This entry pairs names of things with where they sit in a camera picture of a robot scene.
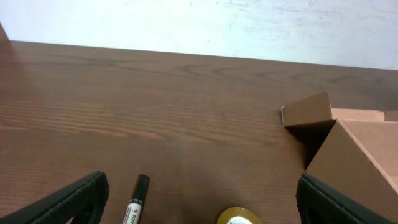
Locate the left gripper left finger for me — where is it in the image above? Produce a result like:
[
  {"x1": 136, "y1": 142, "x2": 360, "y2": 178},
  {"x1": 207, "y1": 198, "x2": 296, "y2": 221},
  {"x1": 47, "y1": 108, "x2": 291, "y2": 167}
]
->
[{"x1": 1, "y1": 171, "x2": 109, "y2": 224}]

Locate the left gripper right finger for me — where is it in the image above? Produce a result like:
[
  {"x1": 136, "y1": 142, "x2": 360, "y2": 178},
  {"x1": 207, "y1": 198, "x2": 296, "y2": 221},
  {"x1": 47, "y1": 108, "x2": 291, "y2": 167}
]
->
[{"x1": 296, "y1": 174, "x2": 394, "y2": 224}]

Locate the black marker pen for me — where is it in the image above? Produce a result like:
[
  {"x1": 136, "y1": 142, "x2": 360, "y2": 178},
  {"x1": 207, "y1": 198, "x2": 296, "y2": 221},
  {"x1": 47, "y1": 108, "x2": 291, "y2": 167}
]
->
[{"x1": 123, "y1": 174, "x2": 150, "y2": 224}]

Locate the open cardboard box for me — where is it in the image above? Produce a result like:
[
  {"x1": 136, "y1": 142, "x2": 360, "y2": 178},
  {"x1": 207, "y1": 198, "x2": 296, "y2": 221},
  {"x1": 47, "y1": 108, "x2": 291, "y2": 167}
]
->
[{"x1": 282, "y1": 91, "x2": 397, "y2": 222}]

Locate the yellow tape roll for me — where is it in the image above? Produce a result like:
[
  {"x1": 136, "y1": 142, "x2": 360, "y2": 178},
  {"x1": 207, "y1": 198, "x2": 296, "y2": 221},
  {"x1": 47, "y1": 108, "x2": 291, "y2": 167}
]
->
[{"x1": 216, "y1": 207, "x2": 264, "y2": 224}]

